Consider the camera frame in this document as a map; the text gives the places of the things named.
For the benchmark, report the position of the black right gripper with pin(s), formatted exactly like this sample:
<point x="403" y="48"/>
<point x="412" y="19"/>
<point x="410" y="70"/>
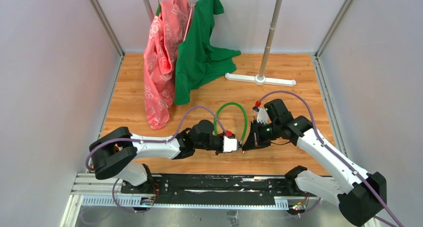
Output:
<point x="254" y="139"/>

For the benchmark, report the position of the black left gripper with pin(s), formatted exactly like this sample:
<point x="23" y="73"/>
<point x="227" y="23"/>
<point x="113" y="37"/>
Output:
<point x="221" y="136"/>

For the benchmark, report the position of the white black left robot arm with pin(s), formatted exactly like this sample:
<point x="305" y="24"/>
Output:
<point x="113" y="156"/>

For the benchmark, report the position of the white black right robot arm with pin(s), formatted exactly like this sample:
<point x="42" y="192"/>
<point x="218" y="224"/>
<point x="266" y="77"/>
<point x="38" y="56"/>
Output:
<point x="357" y="193"/>

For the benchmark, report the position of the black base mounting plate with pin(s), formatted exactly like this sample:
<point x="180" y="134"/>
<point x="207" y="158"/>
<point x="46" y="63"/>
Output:
<point x="228" y="190"/>

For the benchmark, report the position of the white clothes rack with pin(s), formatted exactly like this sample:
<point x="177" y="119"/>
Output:
<point x="260" y="78"/>

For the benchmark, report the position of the green t-shirt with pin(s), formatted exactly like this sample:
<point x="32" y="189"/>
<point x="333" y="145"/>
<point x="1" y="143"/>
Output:
<point x="198" y="61"/>

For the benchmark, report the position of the pink patterned garment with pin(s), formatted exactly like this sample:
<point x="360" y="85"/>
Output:
<point x="160" y="57"/>

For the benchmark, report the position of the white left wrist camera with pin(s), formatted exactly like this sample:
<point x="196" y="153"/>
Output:
<point x="230" y="144"/>

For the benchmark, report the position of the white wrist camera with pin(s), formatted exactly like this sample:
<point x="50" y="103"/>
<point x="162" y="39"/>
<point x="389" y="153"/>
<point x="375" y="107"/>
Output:
<point x="230" y="144"/>
<point x="261" y="115"/>

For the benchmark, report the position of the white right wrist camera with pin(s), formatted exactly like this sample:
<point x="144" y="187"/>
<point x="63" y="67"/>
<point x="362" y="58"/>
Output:
<point x="261" y="115"/>

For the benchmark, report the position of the aluminium frame rail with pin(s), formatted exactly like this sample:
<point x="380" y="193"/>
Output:
<point x="95" y="203"/>

